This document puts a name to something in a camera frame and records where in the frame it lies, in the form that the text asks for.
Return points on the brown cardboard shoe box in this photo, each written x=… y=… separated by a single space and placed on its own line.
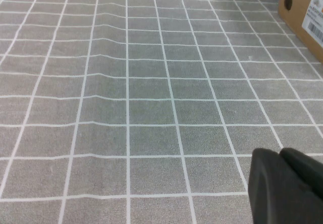
x=297 y=19

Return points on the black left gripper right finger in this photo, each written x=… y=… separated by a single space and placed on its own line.
x=308 y=168

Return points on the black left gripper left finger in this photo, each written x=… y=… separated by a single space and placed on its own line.
x=272 y=196

